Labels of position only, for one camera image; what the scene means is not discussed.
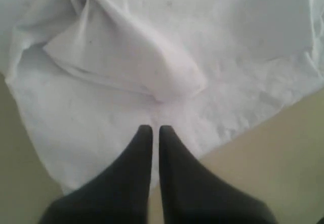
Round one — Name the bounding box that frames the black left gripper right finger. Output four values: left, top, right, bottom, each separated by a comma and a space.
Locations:
159, 125, 277, 223

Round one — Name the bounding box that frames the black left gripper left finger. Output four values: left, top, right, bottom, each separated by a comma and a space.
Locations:
39, 125, 153, 223

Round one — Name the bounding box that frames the white t-shirt red Chinese logo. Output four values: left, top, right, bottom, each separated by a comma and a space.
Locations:
1, 0, 323, 194

